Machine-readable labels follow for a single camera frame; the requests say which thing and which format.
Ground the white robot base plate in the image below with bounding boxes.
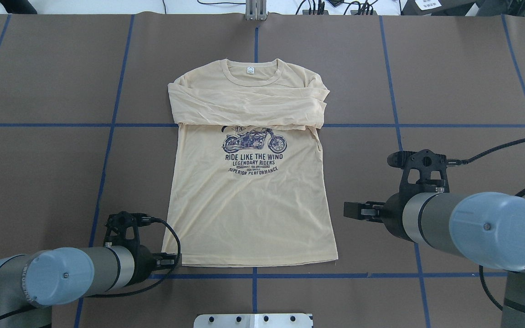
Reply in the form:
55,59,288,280
193,313,314,328

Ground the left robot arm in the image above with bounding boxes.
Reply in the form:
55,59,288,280
0,246,181,328

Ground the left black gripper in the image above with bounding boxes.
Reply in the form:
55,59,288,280
133,245,176,284

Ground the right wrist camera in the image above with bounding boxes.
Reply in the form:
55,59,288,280
386,149,450,195

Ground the aluminium frame post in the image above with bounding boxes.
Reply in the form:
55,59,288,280
245,0,268,21

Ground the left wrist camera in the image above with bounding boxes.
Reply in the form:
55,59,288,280
103,211,152,248

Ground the beige long-sleeve graphic shirt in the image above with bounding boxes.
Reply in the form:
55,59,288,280
167,59,338,267

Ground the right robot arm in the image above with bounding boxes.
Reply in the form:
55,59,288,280
343,192,525,328

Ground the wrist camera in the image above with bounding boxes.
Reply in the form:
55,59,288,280
103,211,152,248
386,149,450,195

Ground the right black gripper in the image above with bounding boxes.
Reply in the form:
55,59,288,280
344,193,410,241

